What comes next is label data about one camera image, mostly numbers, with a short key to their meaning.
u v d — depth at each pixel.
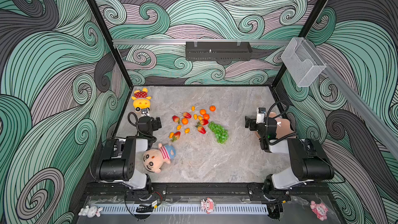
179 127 0.97
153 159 0.76
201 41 0.94
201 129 0.95
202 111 1.03
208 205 0.67
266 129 0.70
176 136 0.90
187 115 1.00
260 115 0.81
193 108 1.06
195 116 1.00
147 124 0.74
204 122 0.97
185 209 0.70
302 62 0.79
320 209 0.66
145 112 0.81
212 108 1.05
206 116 1.00
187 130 0.95
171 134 0.92
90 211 0.66
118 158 0.46
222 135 0.88
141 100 1.03
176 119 0.98
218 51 0.95
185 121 0.98
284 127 0.94
